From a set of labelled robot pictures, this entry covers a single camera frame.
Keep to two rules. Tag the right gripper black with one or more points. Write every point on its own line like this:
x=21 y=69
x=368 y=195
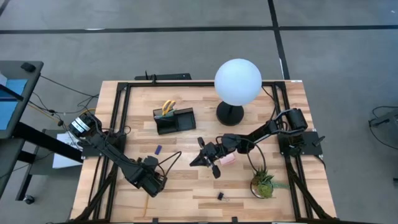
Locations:
x=213 y=151

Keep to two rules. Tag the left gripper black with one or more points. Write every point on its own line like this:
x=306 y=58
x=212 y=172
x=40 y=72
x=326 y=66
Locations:
x=143 y=172

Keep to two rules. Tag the yellow pencil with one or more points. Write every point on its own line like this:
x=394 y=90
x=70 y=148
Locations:
x=145 y=207

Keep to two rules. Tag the pink sticky note pad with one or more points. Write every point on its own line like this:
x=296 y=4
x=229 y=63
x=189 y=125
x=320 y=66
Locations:
x=228 y=160

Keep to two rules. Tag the purple usb flash drive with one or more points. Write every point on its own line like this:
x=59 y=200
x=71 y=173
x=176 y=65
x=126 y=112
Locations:
x=158 y=149

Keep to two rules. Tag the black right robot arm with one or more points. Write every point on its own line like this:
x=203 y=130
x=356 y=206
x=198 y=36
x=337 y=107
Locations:
x=264 y=130

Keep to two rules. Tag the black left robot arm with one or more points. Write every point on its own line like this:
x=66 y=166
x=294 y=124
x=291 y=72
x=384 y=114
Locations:
x=109 y=152

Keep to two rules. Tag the black mesh desk organizer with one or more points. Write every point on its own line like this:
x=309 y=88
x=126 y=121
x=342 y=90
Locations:
x=185 y=121

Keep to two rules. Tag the black binder clip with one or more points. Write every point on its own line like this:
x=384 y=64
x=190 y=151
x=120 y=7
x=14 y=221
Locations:
x=220 y=196

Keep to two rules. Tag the succulent plant in dark bowl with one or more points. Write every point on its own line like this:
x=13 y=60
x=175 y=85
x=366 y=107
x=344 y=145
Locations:
x=262 y=186

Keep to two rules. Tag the white globe table lamp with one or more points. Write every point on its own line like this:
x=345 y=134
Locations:
x=237 y=81

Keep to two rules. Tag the long black bar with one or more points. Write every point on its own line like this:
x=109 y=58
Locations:
x=174 y=76

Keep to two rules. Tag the black clamp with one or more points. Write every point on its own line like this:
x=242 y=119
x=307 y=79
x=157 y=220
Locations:
x=153 y=78

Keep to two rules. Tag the white paper sheet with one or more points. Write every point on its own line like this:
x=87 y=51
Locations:
x=62 y=158

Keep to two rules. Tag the black caster wheel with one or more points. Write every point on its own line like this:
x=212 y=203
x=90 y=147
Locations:
x=29 y=199

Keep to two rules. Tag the grey desk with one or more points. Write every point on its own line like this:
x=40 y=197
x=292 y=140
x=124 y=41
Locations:
x=31 y=81

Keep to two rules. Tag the blue screen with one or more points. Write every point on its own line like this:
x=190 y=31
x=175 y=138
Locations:
x=12 y=102

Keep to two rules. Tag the black computer mouse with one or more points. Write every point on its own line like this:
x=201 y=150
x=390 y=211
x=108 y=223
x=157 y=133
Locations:
x=28 y=67

